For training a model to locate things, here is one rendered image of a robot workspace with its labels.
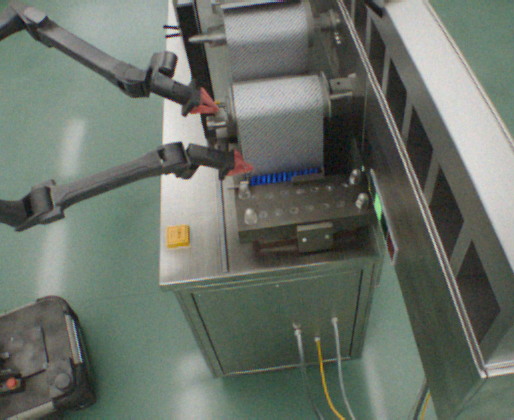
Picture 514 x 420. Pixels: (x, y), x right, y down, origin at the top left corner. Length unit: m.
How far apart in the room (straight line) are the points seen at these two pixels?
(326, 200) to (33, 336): 1.47
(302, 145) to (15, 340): 1.55
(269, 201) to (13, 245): 1.94
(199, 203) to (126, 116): 1.94
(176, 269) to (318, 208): 0.46
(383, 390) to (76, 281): 1.61
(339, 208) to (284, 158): 0.22
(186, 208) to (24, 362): 1.07
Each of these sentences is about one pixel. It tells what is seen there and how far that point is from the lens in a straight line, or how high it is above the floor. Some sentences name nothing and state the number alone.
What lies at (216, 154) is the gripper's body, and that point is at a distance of 1.50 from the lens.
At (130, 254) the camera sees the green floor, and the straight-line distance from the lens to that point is 2.80.
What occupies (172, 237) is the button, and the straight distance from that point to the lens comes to 1.62.
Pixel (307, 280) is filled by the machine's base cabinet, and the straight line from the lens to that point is 1.62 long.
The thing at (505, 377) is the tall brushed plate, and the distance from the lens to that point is 0.88.
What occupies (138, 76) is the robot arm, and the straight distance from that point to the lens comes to 1.42.
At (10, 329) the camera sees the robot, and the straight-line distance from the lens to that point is 2.54.
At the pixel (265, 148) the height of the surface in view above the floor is 1.14.
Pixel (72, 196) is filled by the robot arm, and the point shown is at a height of 1.20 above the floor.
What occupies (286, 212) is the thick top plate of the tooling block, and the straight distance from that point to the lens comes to 1.49.
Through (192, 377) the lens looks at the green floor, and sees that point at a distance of 2.40.
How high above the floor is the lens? 2.20
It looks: 52 degrees down
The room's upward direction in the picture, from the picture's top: 8 degrees counter-clockwise
